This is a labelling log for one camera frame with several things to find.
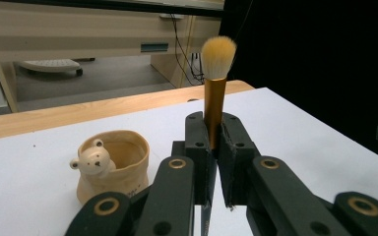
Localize white board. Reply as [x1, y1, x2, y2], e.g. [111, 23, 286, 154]
[0, 87, 378, 236]

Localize black horizontal frame bar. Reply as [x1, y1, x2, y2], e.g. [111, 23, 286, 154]
[0, 0, 226, 19]

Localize black cables under desk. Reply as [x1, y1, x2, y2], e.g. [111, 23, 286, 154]
[169, 14, 207, 88]

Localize tan bear ceramic cup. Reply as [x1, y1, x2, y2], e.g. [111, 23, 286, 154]
[69, 129, 152, 206]

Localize light wooden desk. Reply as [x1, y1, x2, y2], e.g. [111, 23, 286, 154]
[0, 0, 226, 114]

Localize makeup brush with gold ferrule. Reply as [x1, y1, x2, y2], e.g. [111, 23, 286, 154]
[200, 35, 238, 236]

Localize dark desk drawer handle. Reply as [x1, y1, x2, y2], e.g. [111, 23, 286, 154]
[140, 42, 170, 54]

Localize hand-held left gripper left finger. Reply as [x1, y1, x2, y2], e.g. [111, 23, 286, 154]
[171, 110, 219, 207]

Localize wooden table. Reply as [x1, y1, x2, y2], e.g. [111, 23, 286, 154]
[0, 79, 256, 143]

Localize black curtain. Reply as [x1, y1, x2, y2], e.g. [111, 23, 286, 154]
[219, 0, 378, 163]

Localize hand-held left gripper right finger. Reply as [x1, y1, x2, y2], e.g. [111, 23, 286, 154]
[217, 112, 261, 209]

